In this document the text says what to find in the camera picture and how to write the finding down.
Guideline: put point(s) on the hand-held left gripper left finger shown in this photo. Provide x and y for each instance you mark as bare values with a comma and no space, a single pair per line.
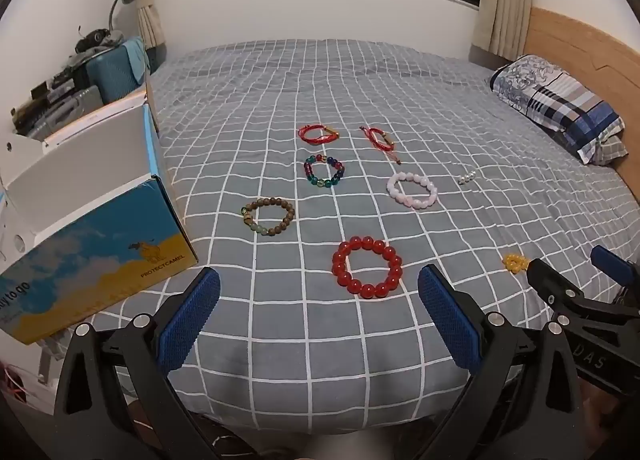
192,320

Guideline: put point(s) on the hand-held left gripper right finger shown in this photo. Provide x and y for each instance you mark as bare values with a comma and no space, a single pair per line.
450,320

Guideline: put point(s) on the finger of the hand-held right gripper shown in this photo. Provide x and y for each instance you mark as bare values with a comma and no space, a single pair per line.
610,260
565,285

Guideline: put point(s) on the blue and yellow cardboard box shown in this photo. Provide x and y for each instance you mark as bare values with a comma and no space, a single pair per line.
100,260

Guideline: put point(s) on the grey checked pillow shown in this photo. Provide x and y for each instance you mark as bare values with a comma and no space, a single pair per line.
615,147

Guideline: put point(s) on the blue patchwork pillow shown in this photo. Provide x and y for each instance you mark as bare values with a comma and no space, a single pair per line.
555,95

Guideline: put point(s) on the wooden headboard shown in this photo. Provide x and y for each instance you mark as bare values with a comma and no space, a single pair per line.
575,40

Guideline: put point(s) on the silver suitcase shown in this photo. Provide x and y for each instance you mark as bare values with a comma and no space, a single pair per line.
65,107

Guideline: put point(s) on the teal suitcase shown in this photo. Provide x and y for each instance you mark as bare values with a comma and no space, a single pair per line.
110,75

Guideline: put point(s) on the grey checked bed sheet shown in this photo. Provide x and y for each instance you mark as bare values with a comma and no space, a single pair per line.
320,90

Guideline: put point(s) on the teal towel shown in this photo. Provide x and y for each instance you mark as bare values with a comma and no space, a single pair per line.
136,57

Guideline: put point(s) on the dark bags pile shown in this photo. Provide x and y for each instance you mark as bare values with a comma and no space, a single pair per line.
95,40

